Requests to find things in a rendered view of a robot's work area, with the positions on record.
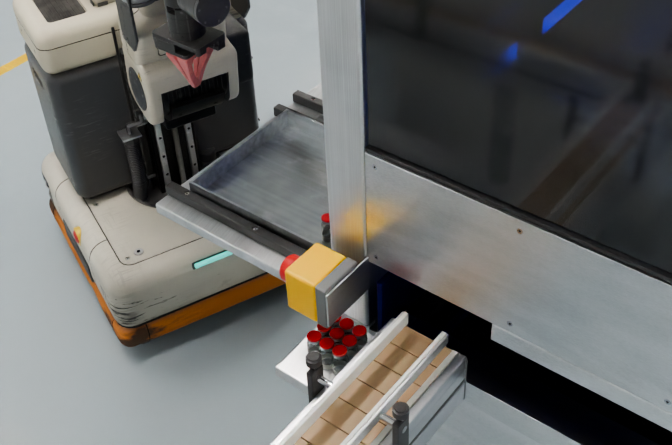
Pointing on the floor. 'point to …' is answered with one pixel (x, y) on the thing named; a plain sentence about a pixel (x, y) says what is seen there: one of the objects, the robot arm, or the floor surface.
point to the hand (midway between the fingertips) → (195, 81)
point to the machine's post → (345, 105)
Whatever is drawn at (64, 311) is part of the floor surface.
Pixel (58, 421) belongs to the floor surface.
